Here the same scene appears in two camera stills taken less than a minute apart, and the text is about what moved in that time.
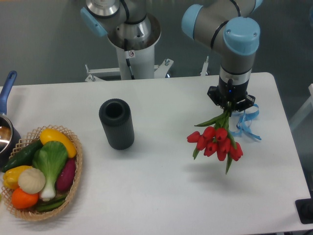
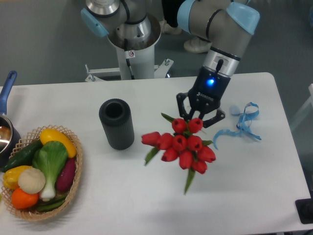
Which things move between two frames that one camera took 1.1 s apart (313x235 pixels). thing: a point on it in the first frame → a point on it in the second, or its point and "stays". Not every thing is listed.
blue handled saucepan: x=10 y=136 stays
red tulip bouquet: x=216 y=140 → x=182 y=146
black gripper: x=231 y=94 → x=205 y=95
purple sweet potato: x=66 y=175 stays
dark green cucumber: x=24 y=158 stays
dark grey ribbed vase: x=116 y=115 stays
